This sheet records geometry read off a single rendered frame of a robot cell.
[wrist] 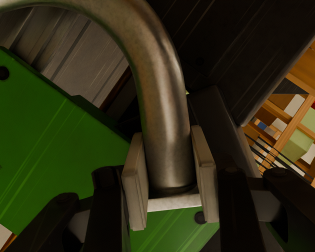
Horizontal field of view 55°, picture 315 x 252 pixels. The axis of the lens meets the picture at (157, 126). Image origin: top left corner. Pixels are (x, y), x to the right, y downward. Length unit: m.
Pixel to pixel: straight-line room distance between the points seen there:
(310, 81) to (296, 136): 2.53
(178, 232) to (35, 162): 0.12
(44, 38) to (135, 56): 0.09
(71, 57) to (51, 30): 0.38
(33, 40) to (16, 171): 0.10
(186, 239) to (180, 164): 0.08
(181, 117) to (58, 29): 0.12
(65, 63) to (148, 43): 0.46
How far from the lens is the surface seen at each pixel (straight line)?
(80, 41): 0.62
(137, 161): 0.15
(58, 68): 0.62
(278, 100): 3.76
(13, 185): 0.26
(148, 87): 0.17
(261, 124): 8.64
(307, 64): 1.00
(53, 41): 0.25
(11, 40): 0.26
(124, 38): 0.18
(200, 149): 0.16
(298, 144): 3.45
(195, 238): 0.24
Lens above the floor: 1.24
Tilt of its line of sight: 13 degrees down
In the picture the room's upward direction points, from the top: 129 degrees clockwise
